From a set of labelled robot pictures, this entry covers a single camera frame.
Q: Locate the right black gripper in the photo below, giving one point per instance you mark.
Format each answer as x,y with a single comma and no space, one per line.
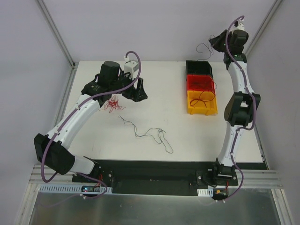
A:
220,42

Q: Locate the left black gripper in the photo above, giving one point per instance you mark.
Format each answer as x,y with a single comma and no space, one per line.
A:
131,90

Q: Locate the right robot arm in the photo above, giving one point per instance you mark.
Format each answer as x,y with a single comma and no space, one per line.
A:
240,112

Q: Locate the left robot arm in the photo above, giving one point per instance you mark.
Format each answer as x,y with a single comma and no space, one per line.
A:
52,148

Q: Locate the black storage bin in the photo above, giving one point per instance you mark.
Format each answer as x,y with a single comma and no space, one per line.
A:
195,67

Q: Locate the red storage bin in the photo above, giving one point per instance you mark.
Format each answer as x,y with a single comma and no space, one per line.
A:
200,83

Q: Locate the yellow storage bin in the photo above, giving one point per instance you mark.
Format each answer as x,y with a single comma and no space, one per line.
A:
201,102

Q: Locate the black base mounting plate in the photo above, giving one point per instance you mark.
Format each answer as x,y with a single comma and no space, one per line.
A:
162,177

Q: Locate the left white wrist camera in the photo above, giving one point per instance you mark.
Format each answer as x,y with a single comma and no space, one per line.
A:
130,68

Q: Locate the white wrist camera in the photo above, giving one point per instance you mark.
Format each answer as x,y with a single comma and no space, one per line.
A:
239,25
130,68

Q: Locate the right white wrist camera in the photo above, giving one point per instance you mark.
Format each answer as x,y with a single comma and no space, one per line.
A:
239,25

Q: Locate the left aluminium frame post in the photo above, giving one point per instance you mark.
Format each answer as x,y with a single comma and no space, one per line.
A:
55,32

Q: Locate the aluminium frame post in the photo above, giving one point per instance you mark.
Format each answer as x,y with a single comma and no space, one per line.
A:
262,28
55,32

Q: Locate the right aluminium frame post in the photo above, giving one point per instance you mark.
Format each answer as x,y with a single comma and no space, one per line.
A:
262,28

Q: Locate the right white cable duct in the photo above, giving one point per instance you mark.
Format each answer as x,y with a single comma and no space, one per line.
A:
205,192

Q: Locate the white cable duct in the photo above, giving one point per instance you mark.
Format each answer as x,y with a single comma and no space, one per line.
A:
74,189
205,192

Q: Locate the left white cable duct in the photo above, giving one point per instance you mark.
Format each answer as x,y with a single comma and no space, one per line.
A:
74,189

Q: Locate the aluminium front rail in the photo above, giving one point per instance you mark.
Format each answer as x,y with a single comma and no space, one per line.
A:
267,179

